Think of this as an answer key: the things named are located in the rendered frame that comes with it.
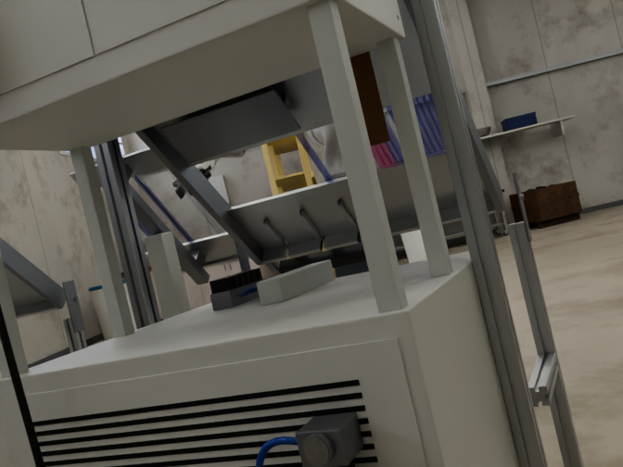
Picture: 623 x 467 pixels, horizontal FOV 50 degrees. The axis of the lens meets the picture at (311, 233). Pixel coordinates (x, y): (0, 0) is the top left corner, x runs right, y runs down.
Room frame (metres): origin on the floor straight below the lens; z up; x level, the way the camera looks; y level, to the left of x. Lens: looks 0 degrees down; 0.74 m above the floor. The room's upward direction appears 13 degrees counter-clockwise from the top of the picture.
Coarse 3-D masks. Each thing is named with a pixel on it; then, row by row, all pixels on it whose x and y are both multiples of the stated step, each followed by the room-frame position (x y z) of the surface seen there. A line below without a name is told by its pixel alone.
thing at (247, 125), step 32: (416, 32) 1.30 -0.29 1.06; (416, 64) 1.36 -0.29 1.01; (256, 96) 1.42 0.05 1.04; (288, 96) 1.46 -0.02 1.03; (320, 96) 1.45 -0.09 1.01; (384, 96) 1.44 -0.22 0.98; (416, 96) 1.43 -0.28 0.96; (160, 128) 1.53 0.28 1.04; (192, 128) 1.51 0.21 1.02; (224, 128) 1.50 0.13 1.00; (256, 128) 1.49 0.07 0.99; (288, 128) 1.49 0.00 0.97; (192, 160) 1.60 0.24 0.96
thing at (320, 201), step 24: (384, 168) 1.61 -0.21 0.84; (432, 168) 1.59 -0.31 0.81; (288, 192) 1.73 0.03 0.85; (312, 192) 1.70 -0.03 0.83; (336, 192) 1.70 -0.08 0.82; (384, 192) 1.68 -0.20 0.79; (408, 192) 1.67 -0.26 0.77; (240, 216) 1.81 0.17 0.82; (264, 216) 1.80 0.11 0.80; (288, 216) 1.79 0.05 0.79; (312, 216) 1.78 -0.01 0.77; (336, 216) 1.77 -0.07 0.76; (408, 216) 1.74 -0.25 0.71; (264, 240) 1.89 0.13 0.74; (288, 240) 1.87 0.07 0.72
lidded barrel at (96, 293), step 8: (96, 288) 7.74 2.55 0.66; (96, 296) 7.77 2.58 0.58; (128, 296) 7.84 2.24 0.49; (96, 304) 7.80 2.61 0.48; (104, 304) 7.75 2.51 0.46; (128, 304) 7.83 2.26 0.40; (96, 312) 7.86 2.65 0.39; (104, 312) 7.77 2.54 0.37; (104, 320) 7.79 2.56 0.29; (104, 328) 7.82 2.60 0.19; (136, 328) 7.88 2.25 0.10; (104, 336) 7.87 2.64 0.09; (112, 336) 7.78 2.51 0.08
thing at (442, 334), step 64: (192, 320) 1.31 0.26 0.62; (256, 320) 1.05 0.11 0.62; (320, 320) 0.88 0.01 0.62; (384, 320) 0.80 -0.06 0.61; (448, 320) 0.94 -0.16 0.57; (0, 384) 1.07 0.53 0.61; (64, 384) 1.01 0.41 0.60; (448, 384) 0.87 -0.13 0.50; (448, 448) 0.81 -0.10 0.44; (512, 448) 1.14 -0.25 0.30
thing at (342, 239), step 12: (492, 204) 1.64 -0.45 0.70; (444, 216) 1.69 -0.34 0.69; (456, 216) 1.67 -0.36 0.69; (396, 228) 1.74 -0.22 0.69; (408, 228) 1.72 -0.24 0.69; (312, 240) 1.86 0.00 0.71; (324, 240) 1.84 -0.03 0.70; (336, 240) 1.82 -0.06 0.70; (348, 240) 1.80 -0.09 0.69; (264, 252) 1.92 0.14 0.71; (276, 252) 1.90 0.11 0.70; (288, 252) 1.87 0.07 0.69; (300, 252) 1.85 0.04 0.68; (312, 252) 1.84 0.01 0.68
